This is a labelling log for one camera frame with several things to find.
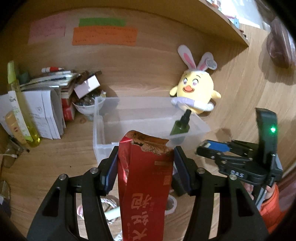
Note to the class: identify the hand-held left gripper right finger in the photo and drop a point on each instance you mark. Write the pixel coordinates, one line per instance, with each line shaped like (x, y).
(182, 170)

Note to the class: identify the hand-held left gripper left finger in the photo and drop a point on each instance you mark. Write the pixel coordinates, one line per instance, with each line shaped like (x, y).
(111, 170)

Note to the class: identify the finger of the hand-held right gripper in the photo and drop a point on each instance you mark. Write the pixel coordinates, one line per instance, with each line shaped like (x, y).
(205, 154)
(218, 146)

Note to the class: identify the red foil packet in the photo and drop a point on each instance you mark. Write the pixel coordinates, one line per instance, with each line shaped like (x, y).
(143, 185)

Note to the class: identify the white tape roll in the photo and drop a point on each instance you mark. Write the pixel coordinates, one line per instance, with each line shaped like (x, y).
(172, 205)

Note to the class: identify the green spray bottle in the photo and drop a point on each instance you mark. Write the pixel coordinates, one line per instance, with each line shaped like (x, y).
(179, 128)

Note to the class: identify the clear plastic storage box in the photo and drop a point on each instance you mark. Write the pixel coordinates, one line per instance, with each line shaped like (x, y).
(138, 109)

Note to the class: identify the person's right forearm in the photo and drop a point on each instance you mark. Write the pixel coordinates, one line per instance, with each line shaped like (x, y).
(269, 209)

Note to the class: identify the person's right hand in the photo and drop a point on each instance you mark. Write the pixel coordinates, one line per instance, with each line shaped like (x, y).
(248, 188)

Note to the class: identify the yellow chick plush toy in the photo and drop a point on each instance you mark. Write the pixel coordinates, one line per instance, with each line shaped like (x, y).
(196, 88)

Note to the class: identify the white bowl of trinkets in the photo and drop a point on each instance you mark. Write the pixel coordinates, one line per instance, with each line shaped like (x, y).
(85, 109)

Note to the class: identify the red carton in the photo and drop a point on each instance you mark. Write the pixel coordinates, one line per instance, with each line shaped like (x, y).
(68, 111)

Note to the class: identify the small open cardboard box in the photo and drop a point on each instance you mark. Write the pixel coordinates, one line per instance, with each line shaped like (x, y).
(86, 87)

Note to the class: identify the white paper booklets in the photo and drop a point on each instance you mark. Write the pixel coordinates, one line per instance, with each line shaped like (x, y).
(46, 111)

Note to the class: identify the brown wooden object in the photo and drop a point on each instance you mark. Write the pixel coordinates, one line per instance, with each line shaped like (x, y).
(278, 44)

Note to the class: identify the yellow-green liquid bottle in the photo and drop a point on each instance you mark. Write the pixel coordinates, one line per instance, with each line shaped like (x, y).
(25, 115)

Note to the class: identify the cream tube with red label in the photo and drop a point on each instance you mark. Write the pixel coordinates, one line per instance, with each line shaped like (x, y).
(13, 126)

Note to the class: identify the stack of books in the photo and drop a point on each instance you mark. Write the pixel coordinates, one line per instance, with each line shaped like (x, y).
(48, 80)

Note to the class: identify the red and white marker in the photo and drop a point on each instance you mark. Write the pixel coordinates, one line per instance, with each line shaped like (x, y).
(52, 69)

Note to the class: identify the wooden shelf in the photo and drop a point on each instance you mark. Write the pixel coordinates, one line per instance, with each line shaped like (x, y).
(226, 20)

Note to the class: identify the orange paper note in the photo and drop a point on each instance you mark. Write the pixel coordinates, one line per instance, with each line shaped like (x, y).
(104, 36)

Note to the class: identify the green paper note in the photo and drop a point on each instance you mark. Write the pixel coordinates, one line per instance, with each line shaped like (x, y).
(101, 22)

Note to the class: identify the pink paper note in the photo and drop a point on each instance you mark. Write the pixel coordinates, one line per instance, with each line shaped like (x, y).
(46, 29)

